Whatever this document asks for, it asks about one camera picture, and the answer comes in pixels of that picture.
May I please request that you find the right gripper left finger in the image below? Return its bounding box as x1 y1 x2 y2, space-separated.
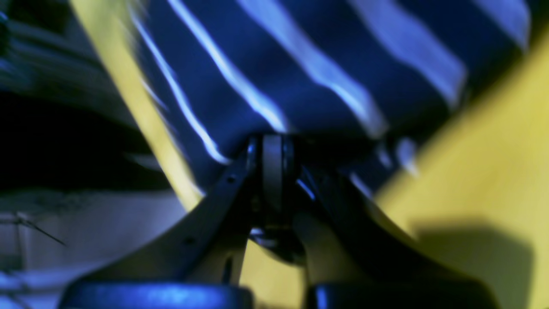
59 135 275 309

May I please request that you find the navy white striped T-shirt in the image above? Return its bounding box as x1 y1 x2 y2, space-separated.
128 0 548 194

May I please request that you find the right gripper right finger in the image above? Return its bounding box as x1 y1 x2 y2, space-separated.
274 135 498 309

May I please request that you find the yellow table cloth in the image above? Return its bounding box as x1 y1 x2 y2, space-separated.
70 0 548 309

